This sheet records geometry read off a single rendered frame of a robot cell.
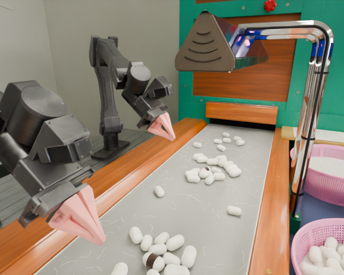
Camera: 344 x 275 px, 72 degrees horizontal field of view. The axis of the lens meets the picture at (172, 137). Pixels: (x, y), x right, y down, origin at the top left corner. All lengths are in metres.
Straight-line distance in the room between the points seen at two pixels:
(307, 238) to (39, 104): 0.48
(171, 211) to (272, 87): 0.75
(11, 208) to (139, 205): 0.38
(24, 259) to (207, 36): 0.43
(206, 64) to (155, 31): 1.91
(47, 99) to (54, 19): 2.56
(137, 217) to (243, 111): 0.70
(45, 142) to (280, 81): 0.95
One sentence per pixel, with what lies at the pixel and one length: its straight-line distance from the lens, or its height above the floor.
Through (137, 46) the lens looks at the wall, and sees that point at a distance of 2.31.
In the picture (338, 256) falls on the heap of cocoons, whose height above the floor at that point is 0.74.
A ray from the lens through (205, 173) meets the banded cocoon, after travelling 0.66.
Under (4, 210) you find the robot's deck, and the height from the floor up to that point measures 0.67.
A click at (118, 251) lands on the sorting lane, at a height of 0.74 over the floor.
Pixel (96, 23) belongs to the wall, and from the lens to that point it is 2.56.
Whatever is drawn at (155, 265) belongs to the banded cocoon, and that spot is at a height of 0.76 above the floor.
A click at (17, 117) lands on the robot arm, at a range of 0.35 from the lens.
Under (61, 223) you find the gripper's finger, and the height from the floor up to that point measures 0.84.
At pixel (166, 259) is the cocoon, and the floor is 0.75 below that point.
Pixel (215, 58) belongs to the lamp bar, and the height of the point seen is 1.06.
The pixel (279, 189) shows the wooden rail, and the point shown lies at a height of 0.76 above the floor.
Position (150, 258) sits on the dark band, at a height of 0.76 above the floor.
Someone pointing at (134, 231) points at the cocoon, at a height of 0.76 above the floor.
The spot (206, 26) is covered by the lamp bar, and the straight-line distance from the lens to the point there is 0.33.
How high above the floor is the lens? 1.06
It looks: 19 degrees down
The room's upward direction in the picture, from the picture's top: straight up
